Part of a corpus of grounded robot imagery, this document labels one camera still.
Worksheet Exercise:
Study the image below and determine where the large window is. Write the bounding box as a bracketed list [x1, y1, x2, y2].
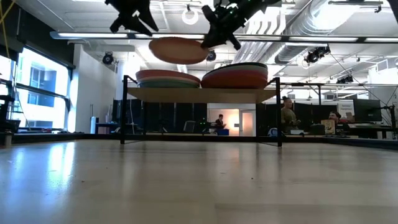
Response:
[0, 46, 75, 133]

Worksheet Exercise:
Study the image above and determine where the white door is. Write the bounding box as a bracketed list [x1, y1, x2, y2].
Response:
[238, 109, 257, 137]

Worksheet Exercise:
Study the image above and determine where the light pink plate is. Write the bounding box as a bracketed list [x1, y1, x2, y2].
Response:
[136, 69, 201, 83]

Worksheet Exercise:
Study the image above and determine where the cardboard box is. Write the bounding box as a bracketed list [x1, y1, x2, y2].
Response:
[321, 119, 336, 136]

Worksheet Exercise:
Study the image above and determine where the black partition curtain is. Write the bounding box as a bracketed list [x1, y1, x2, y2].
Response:
[113, 98, 208, 134]
[256, 101, 338, 136]

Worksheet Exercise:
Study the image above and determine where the silver ventilation duct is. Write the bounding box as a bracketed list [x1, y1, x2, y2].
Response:
[233, 0, 346, 66]

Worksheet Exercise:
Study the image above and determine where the magenta plate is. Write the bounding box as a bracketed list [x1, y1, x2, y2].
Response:
[201, 68, 269, 82]

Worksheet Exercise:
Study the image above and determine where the dark desktop monitor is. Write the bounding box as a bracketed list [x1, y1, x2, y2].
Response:
[353, 98, 383, 123]

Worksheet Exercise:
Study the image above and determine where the person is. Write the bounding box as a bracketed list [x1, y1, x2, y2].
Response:
[280, 96, 302, 135]
[215, 113, 227, 129]
[328, 111, 349, 133]

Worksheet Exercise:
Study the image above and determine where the dark office desk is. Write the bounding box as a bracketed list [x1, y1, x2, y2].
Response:
[348, 121, 398, 140]

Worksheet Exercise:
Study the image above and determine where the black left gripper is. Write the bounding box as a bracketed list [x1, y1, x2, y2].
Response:
[104, 0, 159, 37]

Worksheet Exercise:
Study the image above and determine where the white wall poster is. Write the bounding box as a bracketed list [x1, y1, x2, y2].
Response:
[338, 101, 355, 119]

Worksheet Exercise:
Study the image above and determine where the black aluminium table frame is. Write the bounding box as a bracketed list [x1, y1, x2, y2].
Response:
[0, 132, 398, 152]

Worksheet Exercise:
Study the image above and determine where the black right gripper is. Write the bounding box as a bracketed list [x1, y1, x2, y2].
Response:
[200, 0, 274, 51]

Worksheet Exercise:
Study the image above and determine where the black ceiling track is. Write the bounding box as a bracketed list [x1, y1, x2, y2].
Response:
[328, 0, 384, 14]

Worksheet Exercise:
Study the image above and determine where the long linear ceiling light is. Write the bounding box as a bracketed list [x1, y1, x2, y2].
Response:
[49, 30, 398, 44]

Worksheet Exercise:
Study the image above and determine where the tan brown plate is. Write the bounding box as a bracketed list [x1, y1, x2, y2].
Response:
[148, 37, 210, 65]

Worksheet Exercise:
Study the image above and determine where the wooden shelf with black legs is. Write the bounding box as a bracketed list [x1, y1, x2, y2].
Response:
[119, 74, 284, 147]

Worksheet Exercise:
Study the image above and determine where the yellow cable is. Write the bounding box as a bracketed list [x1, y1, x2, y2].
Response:
[0, 0, 16, 59]

